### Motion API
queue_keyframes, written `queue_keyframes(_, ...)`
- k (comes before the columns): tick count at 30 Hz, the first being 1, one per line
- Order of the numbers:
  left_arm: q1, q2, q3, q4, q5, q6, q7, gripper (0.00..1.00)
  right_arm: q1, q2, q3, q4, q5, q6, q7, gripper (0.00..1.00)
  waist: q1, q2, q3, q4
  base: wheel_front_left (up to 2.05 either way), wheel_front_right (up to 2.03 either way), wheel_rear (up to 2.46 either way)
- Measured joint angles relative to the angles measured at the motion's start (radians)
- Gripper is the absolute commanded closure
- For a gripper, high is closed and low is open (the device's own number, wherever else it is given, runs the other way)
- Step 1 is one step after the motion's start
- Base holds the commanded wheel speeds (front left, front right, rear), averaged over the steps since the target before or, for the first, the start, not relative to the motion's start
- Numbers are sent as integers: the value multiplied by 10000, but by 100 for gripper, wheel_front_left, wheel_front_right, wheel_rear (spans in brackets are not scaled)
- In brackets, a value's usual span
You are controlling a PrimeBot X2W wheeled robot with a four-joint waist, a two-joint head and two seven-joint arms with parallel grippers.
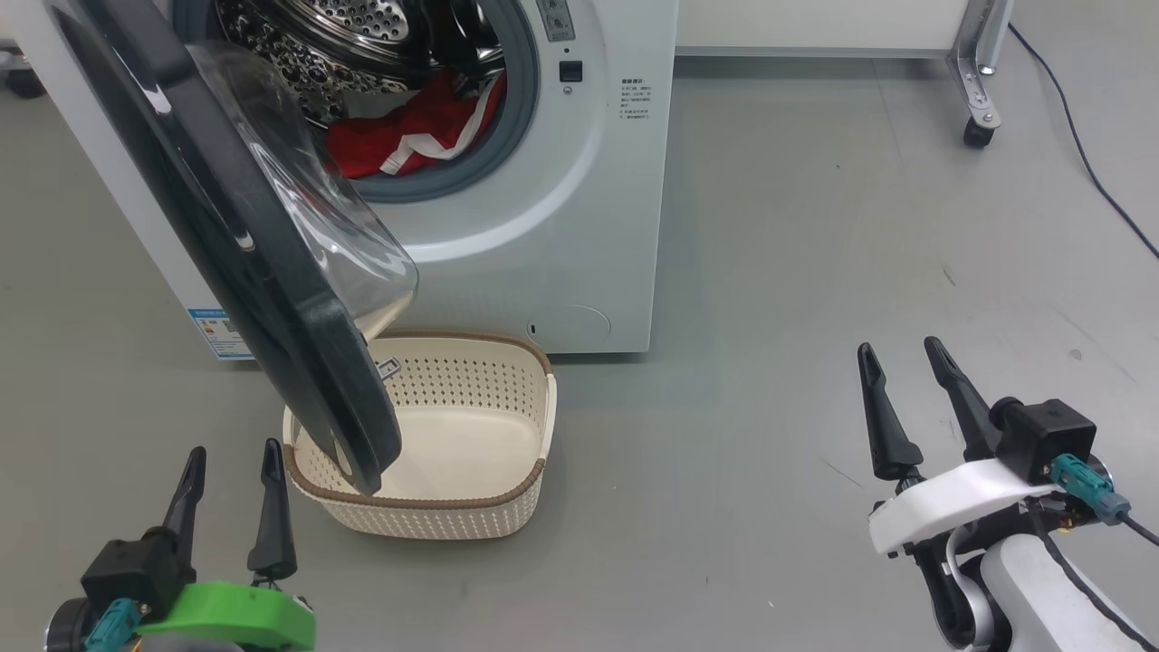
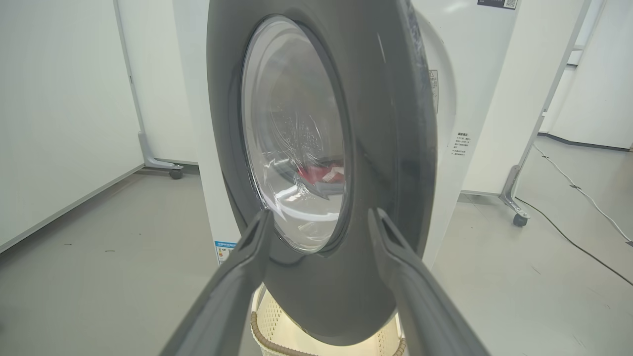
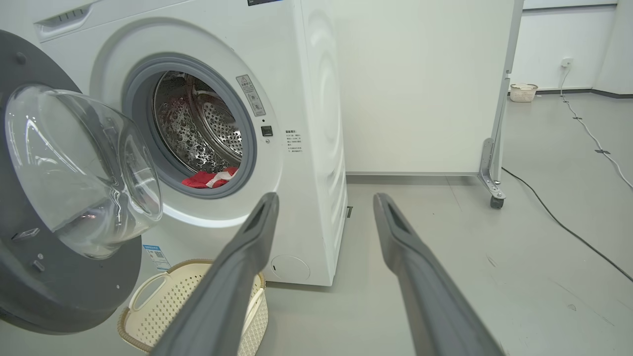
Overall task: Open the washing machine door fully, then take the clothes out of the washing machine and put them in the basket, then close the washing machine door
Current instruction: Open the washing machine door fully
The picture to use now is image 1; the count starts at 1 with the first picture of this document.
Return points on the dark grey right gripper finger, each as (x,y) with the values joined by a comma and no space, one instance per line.
(973,421)
(887,444)

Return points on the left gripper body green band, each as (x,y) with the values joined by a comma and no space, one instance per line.
(235,616)

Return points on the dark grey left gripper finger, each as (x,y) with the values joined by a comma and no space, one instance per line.
(273,534)
(187,498)

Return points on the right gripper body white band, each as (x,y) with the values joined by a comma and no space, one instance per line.
(942,498)

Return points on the black washing machine door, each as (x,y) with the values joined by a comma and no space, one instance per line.
(272,299)

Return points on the red and white garment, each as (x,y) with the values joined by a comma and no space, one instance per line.
(426,127)

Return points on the cream perforated basket brown rim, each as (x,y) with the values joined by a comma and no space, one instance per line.
(471,453)

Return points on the white front-load washing machine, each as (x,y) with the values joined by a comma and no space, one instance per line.
(561,226)

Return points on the blue energy label sticker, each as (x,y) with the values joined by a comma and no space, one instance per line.
(210,333)

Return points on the white partition panel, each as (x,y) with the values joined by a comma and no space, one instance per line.
(815,23)

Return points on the printed warning text sticker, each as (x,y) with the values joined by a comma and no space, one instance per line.
(634,98)

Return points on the black caster wheel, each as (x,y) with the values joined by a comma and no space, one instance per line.
(25,83)

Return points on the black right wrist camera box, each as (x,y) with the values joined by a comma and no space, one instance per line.
(1046,439)

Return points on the metal frame leg with caster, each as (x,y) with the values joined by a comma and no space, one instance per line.
(978,91)

